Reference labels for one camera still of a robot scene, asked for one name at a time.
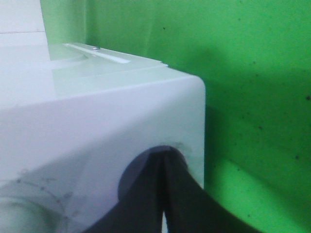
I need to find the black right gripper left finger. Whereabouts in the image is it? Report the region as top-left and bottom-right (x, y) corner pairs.
(86, 153), (163, 233)

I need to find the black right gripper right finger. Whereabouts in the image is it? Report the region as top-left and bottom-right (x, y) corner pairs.
(163, 147), (258, 233)

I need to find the round door release button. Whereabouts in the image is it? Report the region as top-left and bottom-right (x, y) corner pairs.
(118, 145), (189, 202)

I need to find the white microwave oven body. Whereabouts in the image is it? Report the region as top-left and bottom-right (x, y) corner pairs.
(0, 43), (206, 233)

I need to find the lower white dial knob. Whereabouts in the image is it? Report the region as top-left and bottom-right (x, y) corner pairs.
(0, 185), (66, 233)

